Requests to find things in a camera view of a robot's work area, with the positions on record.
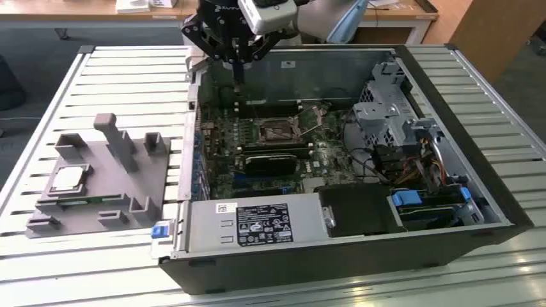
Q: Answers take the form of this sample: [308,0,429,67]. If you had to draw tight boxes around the black bin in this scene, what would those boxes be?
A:
[0,54,26,111]

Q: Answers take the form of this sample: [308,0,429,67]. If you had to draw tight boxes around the silver metal latch handle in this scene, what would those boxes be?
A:
[320,205,338,228]

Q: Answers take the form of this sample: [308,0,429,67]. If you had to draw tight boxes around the grey power supply unit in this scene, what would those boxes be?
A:
[169,194,329,260]

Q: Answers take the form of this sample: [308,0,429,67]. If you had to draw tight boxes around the black open PC case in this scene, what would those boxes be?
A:
[157,43,535,295]

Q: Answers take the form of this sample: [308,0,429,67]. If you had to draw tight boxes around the black RAM slot bank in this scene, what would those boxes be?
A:
[236,98,298,119]
[237,142,310,158]

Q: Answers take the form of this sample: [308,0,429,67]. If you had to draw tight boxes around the green motherboard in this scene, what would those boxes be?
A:
[196,102,363,201]

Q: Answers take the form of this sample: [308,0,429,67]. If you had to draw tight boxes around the small silver heat sink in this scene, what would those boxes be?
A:
[301,178,324,193]

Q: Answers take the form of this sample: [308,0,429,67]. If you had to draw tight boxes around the silver CPU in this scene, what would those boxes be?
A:
[47,165,89,192]

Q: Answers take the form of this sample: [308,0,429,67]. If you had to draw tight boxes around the silver metal drive cage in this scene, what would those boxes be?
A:
[350,62,440,148]

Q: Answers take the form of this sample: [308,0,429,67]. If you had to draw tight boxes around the coloured wire bundle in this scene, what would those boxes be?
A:
[393,137,451,194]

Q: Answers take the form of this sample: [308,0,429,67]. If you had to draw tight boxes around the blue plastic latch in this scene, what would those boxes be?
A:
[150,220,178,239]

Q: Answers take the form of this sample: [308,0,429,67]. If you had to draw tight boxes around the metal disk bay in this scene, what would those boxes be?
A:
[385,184,487,232]

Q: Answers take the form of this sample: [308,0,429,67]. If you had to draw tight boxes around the CPU socket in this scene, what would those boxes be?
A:
[250,117,305,145]

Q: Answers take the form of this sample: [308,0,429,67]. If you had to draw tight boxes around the metal socket cover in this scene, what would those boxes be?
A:
[296,102,332,136]

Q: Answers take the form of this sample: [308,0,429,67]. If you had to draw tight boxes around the black graphics card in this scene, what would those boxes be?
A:
[236,153,298,177]

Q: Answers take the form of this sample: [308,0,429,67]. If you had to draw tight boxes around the green RAM stick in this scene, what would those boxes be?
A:
[54,194,124,206]

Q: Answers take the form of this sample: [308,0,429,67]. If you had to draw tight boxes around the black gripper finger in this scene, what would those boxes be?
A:
[178,14,240,94]
[237,28,292,97]

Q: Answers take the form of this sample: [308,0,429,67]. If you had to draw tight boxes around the white paper sheets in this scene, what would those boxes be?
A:
[367,0,412,10]

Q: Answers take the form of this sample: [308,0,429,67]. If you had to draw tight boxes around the black wire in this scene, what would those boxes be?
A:
[346,147,396,187]

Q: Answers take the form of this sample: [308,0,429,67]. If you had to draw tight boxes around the grey plastic parts rack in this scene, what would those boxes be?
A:
[25,112,172,240]

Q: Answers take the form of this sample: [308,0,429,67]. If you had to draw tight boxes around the wooden cabinet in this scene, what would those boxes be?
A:
[443,0,546,84]

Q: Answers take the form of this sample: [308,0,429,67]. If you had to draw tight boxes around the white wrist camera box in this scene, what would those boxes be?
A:
[236,0,298,35]

